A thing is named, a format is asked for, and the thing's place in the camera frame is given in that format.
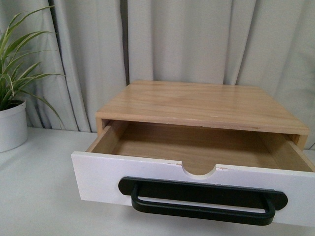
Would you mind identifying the white drawer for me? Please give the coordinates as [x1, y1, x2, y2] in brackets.
[71, 120, 315, 227]

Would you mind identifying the black drawer handle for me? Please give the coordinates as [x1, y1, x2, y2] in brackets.
[118, 177, 288, 226]

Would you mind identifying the wooden drawer cabinet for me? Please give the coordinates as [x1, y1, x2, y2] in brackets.
[95, 80, 309, 149]

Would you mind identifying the grey curtain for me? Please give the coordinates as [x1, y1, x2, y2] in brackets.
[0, 0, 315, 149]

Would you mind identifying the white plant pot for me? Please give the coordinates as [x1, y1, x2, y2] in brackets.
[0, 101, 28, 152]

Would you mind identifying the green spider plant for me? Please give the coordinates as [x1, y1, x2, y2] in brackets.
[0, 5, 65, 128]

